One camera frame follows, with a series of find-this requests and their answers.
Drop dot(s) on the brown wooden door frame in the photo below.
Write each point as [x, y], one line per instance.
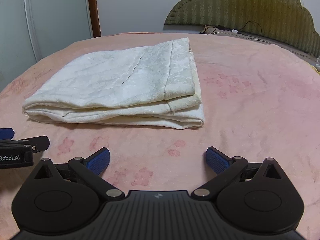
[94, 17]

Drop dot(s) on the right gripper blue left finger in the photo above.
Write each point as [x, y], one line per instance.
[98, 161]

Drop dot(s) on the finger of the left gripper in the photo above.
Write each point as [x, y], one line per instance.
[6, 133]
[38, 144]

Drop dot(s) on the white patterned pants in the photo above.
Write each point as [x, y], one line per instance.
[143, 86]

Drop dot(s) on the pink floral bed blanket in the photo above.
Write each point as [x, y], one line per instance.
[259, 101]

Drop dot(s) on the white sliding wardrobe door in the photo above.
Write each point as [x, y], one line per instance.
[33, 29]

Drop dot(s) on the olive green padded headboard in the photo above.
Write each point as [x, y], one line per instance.
[285, 21]

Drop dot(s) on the grey pillow at headboard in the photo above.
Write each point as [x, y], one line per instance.
[213, 30]

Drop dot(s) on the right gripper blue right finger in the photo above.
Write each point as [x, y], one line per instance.
[216, 160]

